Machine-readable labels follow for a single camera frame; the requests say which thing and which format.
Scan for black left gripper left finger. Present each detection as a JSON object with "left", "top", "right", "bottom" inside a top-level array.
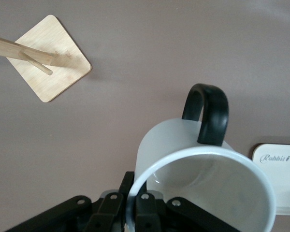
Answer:
[{"left": 4, "top": 171, "right": 136, "bottom": 232}]

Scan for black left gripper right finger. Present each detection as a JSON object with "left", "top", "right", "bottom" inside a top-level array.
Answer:
[{"left": 134, "top": 190, "right": 235, "bottom": 232}]

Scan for white mug with black handle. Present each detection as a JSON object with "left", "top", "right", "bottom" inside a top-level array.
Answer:
[{"left": 125, "top": 83, "right": 277, "bottom": 232}]

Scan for wooden cup stand with pegs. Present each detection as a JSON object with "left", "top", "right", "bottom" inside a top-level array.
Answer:
[{"left": 0, "top": 14, "right": 92, "bottom": 103}]

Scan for white tray with Rabbit print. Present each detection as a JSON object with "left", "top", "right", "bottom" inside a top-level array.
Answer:
[{"left": 251, "top": 144, "right": 290, "bottom": 216}]

